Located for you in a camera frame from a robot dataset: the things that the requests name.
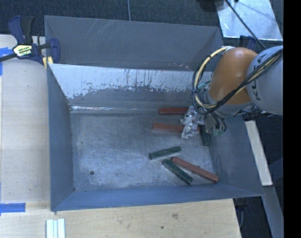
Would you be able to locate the grey metal bin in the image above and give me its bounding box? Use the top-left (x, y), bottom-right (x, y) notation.
top-left (43, 15), bottom-right (265, 212)

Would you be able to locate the pale wood flat board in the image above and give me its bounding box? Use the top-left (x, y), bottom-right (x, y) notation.
top-left (0, 58), bottom-right (53, 203)

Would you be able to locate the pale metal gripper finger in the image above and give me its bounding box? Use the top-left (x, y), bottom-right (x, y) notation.
top-left (181, 125), bottom-right (200, 139)
top-left (180, 117), bottom-right (193, 129)

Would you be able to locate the red-brown flat block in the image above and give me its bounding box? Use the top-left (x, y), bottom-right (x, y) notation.
top-left (171, 156), bottom-right (220, 183)
top-left (158, 107), bottom-right (190, 116)
top-left (151, 122), bottom-right (183, 134)

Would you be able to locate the dark green flat block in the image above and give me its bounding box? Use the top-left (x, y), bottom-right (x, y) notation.
top-left (161, 158), bottom-right (194, 186)
top-left (148, 146), bottom-right (182, 161)

